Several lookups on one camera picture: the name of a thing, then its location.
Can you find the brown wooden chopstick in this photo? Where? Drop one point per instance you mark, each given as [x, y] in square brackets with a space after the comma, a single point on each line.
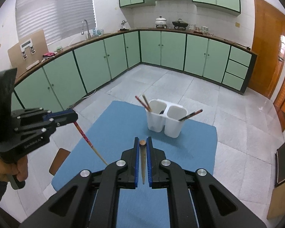
[147, 103]

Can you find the red-ended wooden chopstick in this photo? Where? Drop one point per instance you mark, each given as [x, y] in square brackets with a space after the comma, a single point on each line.
[142, 103]
[191, 114]
[87, 141]

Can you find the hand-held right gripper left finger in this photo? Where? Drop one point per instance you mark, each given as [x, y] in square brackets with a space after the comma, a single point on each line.
[136, 161]

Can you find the white two-compartment utensil holder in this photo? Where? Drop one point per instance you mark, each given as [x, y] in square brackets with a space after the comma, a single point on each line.
[173, 125]

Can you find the bottles by faucet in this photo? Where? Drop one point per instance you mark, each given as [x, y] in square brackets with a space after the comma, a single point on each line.
[97, 32]

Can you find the white cooking pot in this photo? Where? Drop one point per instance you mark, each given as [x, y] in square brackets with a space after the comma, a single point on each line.
[160, 21]

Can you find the glassware on counter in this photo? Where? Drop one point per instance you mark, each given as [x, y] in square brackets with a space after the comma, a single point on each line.
[199, 29]

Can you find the brown wooden stool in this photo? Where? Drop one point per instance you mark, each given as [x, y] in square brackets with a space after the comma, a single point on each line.
[59, 161]

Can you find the window blinds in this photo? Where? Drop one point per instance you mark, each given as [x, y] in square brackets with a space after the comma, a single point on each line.
[54, 9]

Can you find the person's left hand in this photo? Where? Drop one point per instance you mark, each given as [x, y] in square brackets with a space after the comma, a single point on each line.
[4, 171]

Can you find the blue table mat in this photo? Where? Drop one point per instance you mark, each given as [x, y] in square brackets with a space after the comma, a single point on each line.
[123, 128]

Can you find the black wok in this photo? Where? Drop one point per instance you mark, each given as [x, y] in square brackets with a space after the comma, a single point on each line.
[180, 24]

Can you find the red cloth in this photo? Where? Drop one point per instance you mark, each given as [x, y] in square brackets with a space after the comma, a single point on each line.
[49, 55]

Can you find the white device on board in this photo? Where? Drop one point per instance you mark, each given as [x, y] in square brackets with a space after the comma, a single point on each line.
[27, 46]

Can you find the small kettle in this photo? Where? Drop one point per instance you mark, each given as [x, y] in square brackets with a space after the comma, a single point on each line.
[124, 25]

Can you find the green lower kitchen cabinets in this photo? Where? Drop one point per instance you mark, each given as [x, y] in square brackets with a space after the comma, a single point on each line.
[171, 49]

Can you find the cardboard sheet on counter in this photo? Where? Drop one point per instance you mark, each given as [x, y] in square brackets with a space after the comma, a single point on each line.
[14, 57]

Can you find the closed wooden door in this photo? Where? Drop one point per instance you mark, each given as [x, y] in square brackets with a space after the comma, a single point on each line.
[266, 52]

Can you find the brown wooden utensil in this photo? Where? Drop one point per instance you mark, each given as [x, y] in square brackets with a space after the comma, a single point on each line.
[143, 161]

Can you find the cardboard box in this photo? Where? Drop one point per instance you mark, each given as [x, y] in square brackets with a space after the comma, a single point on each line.
[276, 201]

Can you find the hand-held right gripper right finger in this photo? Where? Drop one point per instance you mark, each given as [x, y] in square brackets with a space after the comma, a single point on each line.
[150, 161]

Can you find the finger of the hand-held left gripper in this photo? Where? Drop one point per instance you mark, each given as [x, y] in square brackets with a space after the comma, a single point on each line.
[59, 114]
[66, 119]

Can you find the metal faucet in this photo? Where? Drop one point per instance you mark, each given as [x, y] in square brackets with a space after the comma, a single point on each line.
[87, 28]

